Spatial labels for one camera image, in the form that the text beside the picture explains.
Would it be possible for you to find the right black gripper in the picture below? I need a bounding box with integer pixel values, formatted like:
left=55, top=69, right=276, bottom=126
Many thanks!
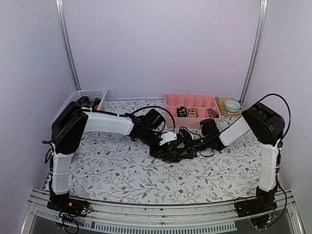
left=172, top=136, right=211, bottom=160

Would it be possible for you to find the brown green patterned tie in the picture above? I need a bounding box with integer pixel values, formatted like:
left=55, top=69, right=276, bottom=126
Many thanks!
left=160, top=149, right=189, bottom=163

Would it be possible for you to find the pink divided organizer box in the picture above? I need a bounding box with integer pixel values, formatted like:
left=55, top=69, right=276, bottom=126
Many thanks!
left=165, top=94, right=221, bottom=129

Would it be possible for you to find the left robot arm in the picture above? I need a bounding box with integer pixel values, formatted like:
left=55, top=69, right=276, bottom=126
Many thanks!
left=42, top=102, right=178, bottom=215

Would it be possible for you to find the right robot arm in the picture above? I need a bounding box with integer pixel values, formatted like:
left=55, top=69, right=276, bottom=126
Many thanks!
left=179, top=100, right=290, bottom=217

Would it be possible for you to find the pile of dark ties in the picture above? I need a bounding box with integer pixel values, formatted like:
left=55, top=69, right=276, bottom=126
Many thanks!
left=77, top=96, right=101, bottom=110

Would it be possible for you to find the yellow patterned rolled tie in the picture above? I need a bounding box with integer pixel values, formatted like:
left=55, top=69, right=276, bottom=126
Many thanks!
left=187, top=108, right=198, bottom=118

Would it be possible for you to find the black white rolled tie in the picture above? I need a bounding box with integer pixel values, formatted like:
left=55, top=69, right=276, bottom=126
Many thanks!
left=176, top=106, right=188, bottom=117

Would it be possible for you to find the dark red rolled tie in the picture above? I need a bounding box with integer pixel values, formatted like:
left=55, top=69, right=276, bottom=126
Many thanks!
left=207, top=108, right=219, bottom=118

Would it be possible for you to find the floral patterned table mat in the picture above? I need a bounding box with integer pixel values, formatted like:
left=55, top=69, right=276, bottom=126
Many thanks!
left=68, top=100, right=261, bottom=205

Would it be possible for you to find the light blue ceramic bowl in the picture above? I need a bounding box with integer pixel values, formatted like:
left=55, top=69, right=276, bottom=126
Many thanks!
left=224, top=100, right=241, bottom=113

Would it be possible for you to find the white plastic mesh basket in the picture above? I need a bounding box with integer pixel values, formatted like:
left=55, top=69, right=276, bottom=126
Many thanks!
left=51, top=88, right=108, bottom=122

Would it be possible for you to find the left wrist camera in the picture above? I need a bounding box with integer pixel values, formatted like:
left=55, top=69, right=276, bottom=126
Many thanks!
left=159, top=132, right=177, bottom=146

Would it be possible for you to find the front aluminium rail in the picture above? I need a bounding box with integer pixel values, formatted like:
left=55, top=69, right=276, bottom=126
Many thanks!
left=24, top=192, right=305, bottom=234

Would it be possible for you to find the right aluminium frame post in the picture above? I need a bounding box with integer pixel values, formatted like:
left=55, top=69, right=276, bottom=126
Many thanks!
left=239, top=0, right=268, bottom=105

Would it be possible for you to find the aluminium frame post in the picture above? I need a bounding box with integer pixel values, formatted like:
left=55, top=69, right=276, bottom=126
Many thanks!
left=239, top=0, right=268, bottom=105
left=55, top=0, right=81, bottom=90

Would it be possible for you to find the left aluminium frame post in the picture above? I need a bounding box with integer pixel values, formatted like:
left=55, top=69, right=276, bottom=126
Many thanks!
left=55, top=0, right=81, bottom=90

